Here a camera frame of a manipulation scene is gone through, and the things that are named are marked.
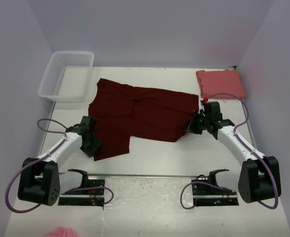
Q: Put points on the dark red t shirt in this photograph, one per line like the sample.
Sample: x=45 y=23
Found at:
x=123 y=111

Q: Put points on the pink cloth at bottom edge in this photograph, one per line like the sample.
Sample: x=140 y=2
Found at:
x=62 y=232

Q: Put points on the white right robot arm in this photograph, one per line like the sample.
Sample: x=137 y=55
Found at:
x=259 y=177

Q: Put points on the aluminium table edge rail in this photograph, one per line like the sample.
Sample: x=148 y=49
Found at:
x=252 y=133

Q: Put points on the folded pink t shirt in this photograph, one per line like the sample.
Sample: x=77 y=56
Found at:
x=220 y=82

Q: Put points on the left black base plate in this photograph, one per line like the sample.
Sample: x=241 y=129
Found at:
x=93 y=197

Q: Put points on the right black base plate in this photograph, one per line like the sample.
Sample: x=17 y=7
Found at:
x=204 y=195

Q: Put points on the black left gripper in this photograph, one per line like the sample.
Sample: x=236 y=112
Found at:
x=92 y=146

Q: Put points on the white plastic basket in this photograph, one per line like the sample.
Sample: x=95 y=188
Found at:
x=66 y=77

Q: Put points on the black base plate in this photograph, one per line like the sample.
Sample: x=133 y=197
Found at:
x=204 y=195
x=93 y=197

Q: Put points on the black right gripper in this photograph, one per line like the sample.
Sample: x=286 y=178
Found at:
x=196 y=124

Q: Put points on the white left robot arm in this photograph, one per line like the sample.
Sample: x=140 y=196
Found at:
x=40 y=180

